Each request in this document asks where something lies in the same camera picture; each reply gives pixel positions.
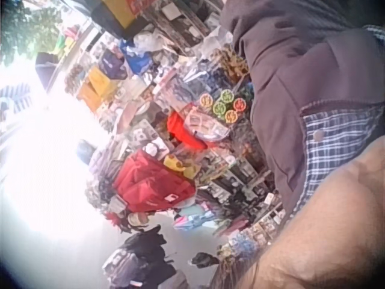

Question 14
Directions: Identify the red-orange cloth item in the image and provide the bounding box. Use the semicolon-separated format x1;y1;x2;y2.
167;110;209;151

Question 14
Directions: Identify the clear plastic packet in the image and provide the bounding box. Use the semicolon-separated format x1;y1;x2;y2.
182;109;230;143

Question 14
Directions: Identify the yellow toy packet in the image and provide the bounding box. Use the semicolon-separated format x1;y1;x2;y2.
163;154;197;179

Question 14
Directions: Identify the red fabric bag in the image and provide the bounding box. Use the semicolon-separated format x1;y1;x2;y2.
113;149;197;213

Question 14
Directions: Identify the market stall with packed goods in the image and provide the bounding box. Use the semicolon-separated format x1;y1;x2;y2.
64;0;286;272

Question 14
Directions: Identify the stack of pastel cloths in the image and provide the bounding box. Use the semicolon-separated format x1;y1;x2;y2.
172;200;224;232

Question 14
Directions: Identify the leopard print item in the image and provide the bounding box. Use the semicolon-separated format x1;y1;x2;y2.
209;49;251;78

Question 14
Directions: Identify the blue plastic bag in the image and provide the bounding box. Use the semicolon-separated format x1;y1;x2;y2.
119;38;155;73

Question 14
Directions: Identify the yellow box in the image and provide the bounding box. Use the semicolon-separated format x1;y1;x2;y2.
87;66;117;98
76;83;103;111

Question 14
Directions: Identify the dark purple bag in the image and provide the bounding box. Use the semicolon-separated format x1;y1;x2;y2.
97;49;129;81

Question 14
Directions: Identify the small black cloth item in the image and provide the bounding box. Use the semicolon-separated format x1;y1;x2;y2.
191;252;221;269

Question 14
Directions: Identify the black backpack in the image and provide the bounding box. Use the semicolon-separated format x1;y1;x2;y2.
101;225;177;289

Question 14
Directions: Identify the black and yellow bag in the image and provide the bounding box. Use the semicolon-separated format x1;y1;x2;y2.
90;0;143;40

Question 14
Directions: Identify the dark canopy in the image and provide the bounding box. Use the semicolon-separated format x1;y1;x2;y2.
35;51;66;92

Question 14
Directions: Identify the green tree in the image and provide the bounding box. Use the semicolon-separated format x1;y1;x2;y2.
0;0;64;55

